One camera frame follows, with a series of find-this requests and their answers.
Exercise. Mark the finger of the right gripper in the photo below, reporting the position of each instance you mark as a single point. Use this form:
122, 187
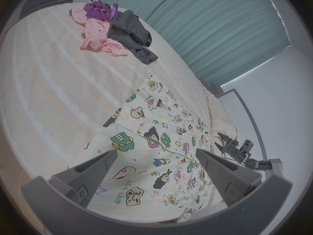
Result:
225, 138
220, 148

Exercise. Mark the purple satin garment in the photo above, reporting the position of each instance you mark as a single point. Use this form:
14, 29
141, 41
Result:
97, 10

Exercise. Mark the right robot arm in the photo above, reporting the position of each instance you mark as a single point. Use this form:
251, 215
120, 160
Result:
259, 164

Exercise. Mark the bed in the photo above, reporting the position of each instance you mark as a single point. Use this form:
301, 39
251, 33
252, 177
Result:
61, 82

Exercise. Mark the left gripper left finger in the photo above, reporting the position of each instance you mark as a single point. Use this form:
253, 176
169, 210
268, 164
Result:
80, 180

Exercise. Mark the grey bedside table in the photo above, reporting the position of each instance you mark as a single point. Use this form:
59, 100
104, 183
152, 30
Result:
217, 89

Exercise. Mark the dark grey chest of drawers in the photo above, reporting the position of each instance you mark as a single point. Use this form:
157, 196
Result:
46, 1

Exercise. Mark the black garment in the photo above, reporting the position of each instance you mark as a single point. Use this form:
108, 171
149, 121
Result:
129, 30

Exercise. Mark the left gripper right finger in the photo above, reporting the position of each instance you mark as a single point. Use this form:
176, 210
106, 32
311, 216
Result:
229, 180

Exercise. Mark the pink garment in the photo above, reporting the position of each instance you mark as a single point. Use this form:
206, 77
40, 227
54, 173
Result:
95, 30

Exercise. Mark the white printed pyjama top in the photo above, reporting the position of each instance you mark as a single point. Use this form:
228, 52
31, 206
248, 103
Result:
159, 143

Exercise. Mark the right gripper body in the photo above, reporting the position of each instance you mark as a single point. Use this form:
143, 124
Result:
232, 152

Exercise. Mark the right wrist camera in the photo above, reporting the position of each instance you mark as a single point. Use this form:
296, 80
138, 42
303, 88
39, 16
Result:
234, 143

